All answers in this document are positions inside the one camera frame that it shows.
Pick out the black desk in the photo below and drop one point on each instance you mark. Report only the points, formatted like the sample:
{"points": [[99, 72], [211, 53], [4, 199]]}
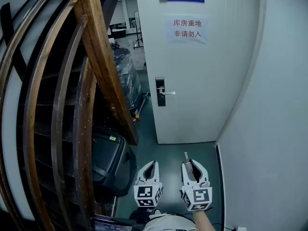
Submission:
{"points": [[118, 31]]}

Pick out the black hard case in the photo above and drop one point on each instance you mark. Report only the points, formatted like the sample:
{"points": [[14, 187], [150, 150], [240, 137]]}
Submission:
{"points": [[110, 162]]}

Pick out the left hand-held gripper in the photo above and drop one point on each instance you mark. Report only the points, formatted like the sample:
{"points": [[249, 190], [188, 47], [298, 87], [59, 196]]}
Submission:
{"points": [[146, 194]]}

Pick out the person's light shirt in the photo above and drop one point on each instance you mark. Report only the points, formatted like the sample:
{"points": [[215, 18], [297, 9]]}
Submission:
{"points": [[168, 224]]}

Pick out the laptop screen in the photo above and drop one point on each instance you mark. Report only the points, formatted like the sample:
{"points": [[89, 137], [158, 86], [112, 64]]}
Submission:
{"points": [[108, 225]]}

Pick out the black plastic wrapped pallet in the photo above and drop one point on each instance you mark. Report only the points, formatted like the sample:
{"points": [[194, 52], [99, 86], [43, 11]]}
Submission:
{"points": [[127, 76]]}

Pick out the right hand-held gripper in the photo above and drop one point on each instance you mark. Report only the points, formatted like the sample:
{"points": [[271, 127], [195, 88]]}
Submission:
{"points": [[198, 197]]}

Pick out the whiteboard stand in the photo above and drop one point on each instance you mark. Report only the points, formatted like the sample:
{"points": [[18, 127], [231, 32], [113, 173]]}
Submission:
{"points": [[139, 30]]}

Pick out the white door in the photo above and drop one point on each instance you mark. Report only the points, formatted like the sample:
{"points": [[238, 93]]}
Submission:
{"points": [[204, 80]]}

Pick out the white paper notice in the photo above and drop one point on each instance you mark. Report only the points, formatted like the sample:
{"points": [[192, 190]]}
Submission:
{"points": [[186, 29]]}

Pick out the wooden staircase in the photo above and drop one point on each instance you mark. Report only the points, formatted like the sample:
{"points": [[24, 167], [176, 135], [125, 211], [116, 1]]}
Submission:
{"points": [[101, 44]]}

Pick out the silver key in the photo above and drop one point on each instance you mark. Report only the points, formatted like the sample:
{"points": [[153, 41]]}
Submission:
{"points": [[189, 167]]}

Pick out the white power adapter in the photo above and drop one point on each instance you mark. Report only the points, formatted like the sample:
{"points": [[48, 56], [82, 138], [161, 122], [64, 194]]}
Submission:
{"points": [[241, 228]]}

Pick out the person's right forearm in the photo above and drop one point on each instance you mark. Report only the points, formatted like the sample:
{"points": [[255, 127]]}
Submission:
{"points": [[203, 221]]}

